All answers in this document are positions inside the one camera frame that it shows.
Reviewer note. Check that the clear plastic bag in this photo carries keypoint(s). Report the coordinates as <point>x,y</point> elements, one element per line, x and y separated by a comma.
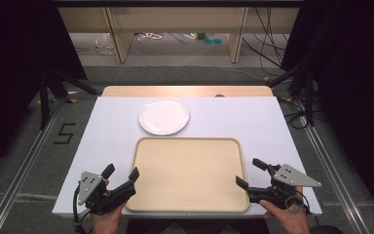
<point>105,44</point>

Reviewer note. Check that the aluminium floor rail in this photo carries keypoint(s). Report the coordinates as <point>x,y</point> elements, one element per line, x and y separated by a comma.
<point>16,185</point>
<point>334,172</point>

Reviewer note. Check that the person's dark clothing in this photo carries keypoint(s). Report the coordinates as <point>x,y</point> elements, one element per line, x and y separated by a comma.
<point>194,227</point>

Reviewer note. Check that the beige plastic tray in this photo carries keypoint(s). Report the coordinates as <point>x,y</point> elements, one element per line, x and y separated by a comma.
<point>188,175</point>

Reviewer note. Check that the blue disc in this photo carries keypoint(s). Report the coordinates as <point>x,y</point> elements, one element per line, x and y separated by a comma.
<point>207,41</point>
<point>217,41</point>

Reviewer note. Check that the black metal stand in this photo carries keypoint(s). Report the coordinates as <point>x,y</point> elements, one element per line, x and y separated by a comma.
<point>44,104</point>
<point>309,97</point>

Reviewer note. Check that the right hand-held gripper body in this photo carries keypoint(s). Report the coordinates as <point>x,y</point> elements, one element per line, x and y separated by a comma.
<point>287,177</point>

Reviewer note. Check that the black curtain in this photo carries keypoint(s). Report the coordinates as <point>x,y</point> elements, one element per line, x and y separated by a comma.
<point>16,65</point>
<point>354,81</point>

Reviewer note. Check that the white round plate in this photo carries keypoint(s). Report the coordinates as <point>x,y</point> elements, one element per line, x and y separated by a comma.
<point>164,115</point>

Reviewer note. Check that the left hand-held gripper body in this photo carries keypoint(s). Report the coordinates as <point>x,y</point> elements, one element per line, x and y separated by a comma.
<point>92,191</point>

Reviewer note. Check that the person's left hand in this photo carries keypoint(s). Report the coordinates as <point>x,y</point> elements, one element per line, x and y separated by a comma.
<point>107,222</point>

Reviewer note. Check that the person's right hand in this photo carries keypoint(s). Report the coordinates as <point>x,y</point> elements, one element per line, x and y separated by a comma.
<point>290,221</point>

